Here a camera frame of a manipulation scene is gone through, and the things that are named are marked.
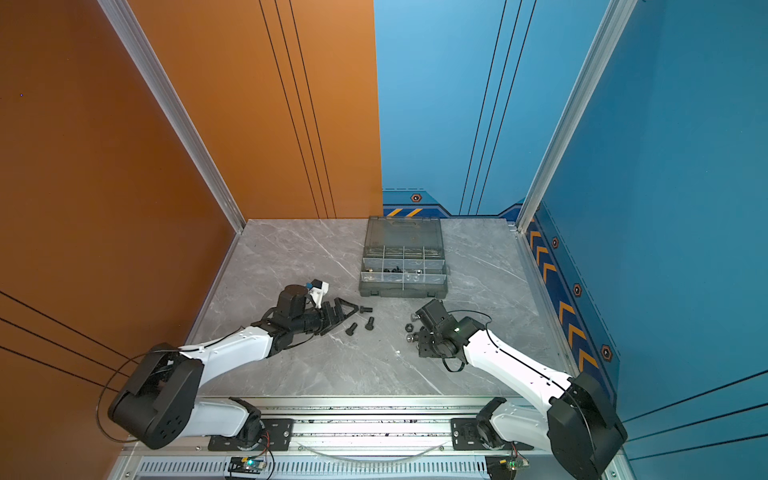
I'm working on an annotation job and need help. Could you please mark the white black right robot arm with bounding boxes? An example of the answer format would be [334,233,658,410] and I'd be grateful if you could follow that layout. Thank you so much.
[410,299,628,479]

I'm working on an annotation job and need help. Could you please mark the left aluminium frame post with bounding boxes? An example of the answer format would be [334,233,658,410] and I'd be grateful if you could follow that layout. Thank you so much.
[98,0,246,234]

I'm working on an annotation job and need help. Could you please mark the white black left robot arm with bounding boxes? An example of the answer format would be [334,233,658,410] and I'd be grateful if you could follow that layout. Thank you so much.
[107,280,362,451]

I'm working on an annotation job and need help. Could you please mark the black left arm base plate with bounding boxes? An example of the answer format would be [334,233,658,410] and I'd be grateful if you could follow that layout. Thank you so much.
[207,418,294,452]

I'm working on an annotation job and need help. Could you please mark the clear grey compartment organizer box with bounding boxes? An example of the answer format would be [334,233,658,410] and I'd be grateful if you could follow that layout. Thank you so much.
[359,217,449,300]

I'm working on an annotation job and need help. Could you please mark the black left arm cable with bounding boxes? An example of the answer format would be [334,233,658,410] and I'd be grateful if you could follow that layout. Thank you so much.
[94,353,157,445]

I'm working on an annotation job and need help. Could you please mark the aluminium corner frame post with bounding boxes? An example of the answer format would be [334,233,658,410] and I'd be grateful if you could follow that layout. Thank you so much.
[516,0,638,234]

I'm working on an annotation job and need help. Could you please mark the green circuit board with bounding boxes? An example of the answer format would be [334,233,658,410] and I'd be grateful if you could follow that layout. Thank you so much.
[227,456,268,479]

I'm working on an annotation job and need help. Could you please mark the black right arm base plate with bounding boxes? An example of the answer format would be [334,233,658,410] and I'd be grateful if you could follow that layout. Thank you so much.
[450,418,534,452]

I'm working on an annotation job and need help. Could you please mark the aluminium front rail frame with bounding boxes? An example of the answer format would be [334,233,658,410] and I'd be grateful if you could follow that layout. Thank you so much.
[107,395,572,479]

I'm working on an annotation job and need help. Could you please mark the small right circuit board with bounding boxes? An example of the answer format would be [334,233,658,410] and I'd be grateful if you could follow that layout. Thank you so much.
[485,456,530,480]

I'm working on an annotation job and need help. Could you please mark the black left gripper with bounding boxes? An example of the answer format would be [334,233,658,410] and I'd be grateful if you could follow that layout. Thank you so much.
[292,298,360,337]

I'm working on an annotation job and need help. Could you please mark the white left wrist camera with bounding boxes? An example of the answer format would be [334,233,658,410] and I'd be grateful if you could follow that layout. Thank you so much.
[306,279,330,308]

